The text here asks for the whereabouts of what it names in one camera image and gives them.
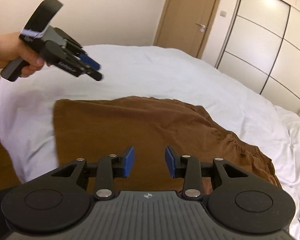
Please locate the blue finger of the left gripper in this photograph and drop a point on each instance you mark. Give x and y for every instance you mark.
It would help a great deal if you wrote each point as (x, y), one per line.
(88, 63)
(94, 73)

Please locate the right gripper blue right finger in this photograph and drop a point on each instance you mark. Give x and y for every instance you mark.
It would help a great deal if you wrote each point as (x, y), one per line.
(188, 168)

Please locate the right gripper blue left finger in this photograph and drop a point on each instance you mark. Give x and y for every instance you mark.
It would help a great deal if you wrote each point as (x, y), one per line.
(110, 168)

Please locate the brown knit pants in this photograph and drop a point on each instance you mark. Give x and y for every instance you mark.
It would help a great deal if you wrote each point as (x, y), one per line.
(94, 129)

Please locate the person's left hand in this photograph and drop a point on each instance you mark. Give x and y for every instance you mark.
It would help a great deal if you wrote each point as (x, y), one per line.
(11, 47)

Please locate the brown wooden door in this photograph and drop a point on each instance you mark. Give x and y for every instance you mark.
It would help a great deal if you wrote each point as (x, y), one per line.
(177, 26)

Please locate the white sliding wardrobe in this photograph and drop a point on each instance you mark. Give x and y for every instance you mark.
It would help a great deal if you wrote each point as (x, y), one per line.
(262, 50)

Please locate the silver door handle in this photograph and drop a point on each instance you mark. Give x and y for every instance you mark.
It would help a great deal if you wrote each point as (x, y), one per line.
(202, 27)

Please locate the light switch beside wardrobe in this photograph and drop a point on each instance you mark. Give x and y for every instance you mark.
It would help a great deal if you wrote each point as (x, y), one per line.
(223, 13)

